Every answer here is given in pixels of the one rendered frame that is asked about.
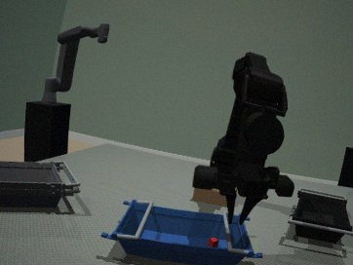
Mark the small red block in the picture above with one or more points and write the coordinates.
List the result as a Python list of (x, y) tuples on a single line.
[(213, 242)]

